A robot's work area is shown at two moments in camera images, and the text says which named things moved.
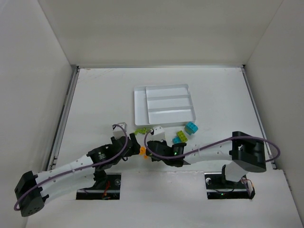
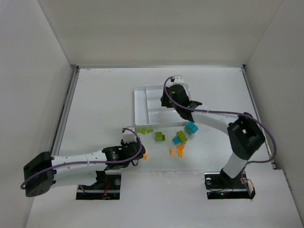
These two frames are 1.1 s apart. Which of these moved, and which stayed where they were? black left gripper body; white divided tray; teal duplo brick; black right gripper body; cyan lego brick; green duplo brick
Moved: black right gripper body; black left gripper body
Stayed: teal duplo brick; cyan lego brick; white divided tray; green duplo brick
